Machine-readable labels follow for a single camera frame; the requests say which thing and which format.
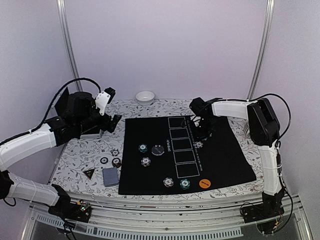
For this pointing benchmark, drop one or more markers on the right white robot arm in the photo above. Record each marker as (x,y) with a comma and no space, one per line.
(264,131)

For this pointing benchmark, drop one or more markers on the right aluminium frame post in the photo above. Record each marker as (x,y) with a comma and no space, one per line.
(270,4)

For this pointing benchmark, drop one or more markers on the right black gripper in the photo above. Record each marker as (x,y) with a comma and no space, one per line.
(200,136)

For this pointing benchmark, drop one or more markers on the green poker chip stack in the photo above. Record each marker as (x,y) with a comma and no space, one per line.
(104,160)

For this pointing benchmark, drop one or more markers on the white poker chip stack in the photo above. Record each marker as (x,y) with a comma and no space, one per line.
(115,152)

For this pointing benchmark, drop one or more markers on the white ceramic bowl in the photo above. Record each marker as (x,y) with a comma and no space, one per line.
(145,98)

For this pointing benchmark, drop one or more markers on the left aluminium frame post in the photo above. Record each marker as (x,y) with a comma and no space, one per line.
(62,13)

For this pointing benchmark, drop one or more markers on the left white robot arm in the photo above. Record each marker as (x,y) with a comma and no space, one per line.
(34,142)

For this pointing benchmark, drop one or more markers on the black triangular marker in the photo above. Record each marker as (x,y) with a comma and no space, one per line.
(89,173)

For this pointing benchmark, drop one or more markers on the aluminium frame post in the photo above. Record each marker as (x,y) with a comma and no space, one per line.
(270,4)
(62,13)

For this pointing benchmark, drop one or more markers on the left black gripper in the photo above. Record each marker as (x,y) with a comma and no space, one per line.
(105,126)

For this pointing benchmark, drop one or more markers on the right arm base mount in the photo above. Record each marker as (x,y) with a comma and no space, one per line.
(263,212)

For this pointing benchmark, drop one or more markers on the clear dealer button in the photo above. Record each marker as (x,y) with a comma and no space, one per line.
(158,150)

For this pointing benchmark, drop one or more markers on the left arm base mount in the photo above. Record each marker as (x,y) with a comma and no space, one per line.
(79,211)

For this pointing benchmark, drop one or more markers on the silver poker chip case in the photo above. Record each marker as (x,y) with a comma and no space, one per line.
(73,107)

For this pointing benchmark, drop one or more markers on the orange big blind button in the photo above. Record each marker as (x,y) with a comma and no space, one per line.
(204,183)

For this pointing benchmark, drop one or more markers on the black poker mat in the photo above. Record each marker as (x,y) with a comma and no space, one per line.
(220,160)

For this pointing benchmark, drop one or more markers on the blue card deck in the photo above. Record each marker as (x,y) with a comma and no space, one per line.
(110,177)

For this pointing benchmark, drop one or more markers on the red poker chip stack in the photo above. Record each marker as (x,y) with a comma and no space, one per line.
(116,162)

